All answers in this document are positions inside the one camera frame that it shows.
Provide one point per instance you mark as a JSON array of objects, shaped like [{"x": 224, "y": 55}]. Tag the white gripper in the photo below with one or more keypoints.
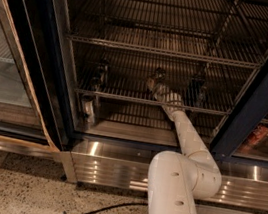
[{"x": 162, "y": 91}]

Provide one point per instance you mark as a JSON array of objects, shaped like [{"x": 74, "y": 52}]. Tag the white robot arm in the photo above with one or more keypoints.
[{"x": 177, "y": 180}]

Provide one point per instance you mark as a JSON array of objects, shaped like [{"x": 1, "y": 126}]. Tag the dark can right shelf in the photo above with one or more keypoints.
[{"x": 197, "y": 91}]

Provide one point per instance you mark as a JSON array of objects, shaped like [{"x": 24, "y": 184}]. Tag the dark can shelf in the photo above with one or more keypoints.
[
  {"x": 197, "y": 91},
  {"x": 100, "y": 77}
]

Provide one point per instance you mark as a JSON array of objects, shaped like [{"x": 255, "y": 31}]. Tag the dark can left shelf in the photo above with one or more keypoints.
[{"x": 100, "y": 77}]

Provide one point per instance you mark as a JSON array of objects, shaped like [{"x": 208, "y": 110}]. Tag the silver can fridge floor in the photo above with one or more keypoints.
[{"x": 88, "y": 106}]

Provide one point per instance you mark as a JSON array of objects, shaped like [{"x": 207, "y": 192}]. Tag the stainless steel fridge base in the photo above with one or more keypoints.
[{"x": 126, "y": 167}]

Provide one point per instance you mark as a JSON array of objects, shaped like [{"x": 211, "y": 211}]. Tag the red can right compartment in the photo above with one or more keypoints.
[{"x": 254, "y": 138}]

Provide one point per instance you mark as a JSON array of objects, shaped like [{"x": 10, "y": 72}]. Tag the open glass fridge door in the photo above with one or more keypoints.
[{"x": 33, "y": 93}]

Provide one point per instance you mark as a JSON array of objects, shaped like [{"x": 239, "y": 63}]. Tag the lower wire fridge shelf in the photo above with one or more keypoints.
[{"x": 129, "y": 71}]

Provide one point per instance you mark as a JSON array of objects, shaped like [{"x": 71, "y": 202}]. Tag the wire fridge shelf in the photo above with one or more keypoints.
[
  {"x": 129, "y": 71},
  {"x": 216, "y": 31}
]

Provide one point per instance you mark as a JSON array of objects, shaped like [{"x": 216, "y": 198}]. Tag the upper wire fridge shelf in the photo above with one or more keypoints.
[{"x": 216, "y": 31}]

